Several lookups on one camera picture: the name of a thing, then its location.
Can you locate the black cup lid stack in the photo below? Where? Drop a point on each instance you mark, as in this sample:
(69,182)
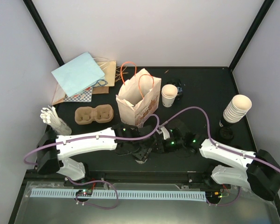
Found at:
(225,134)

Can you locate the stack of white cups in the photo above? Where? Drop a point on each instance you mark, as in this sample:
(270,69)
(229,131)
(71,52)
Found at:
(236,109)

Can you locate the brown kraft paper bag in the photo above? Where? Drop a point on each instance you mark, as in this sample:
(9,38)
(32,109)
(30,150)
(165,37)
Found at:
(100,87)

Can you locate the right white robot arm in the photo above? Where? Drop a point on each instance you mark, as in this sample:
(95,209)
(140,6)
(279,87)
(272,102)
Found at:
(257,171)

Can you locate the checkered paper bag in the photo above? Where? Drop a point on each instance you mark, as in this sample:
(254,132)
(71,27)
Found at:
(84,96)

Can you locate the cream bear paper bag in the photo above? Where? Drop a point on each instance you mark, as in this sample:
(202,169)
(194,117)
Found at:
(138,97)

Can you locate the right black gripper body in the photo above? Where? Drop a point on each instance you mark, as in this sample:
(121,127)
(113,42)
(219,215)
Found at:
(178,144)

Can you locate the light blue paper bag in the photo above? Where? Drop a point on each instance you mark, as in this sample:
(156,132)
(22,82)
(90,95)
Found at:
(78,74)

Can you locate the white plastic cutlery bunch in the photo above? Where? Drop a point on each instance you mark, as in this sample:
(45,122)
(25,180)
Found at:
(50,117)

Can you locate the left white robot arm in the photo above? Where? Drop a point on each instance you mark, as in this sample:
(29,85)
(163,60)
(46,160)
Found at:
(56,151)

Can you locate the white paper coffee cup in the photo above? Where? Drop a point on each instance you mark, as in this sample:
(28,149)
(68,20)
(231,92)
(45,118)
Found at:
(142,160)

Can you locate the black paper coffee cup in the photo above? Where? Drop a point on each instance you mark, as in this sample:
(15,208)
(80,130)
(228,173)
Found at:
(179,87)

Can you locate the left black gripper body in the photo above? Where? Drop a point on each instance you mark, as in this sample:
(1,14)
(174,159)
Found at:
(141,155)

